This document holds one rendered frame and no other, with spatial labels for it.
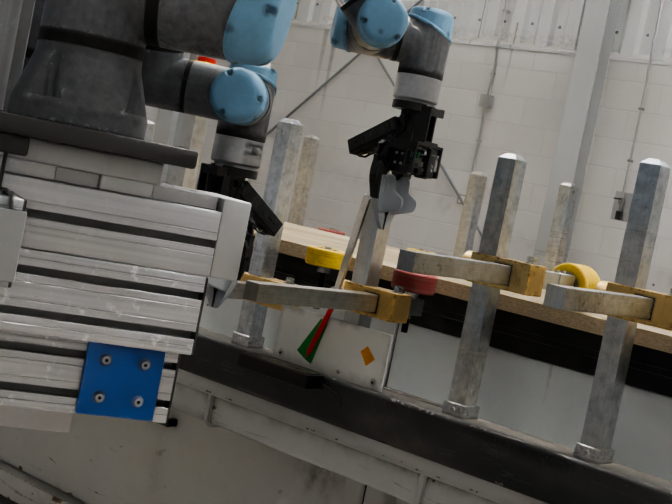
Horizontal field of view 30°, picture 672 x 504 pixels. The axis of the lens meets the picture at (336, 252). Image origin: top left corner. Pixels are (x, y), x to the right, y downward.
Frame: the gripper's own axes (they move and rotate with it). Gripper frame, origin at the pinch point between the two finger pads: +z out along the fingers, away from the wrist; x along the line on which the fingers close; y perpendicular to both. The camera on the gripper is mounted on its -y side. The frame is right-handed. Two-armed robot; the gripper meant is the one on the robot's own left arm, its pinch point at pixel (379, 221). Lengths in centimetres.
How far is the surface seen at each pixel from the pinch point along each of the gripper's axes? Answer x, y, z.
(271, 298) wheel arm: -18.5, -3.1, 15.0
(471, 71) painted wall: 687, -497, -120
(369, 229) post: 8.8, -9.1, 2.0
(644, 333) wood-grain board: 28.6, 36.3, 9.2
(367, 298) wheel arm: 5.3, -3.6, 13.5
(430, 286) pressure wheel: 19.3, -1.4, 9.9
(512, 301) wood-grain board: 28.1, 10.4, 9.5
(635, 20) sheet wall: 697, -362, -175
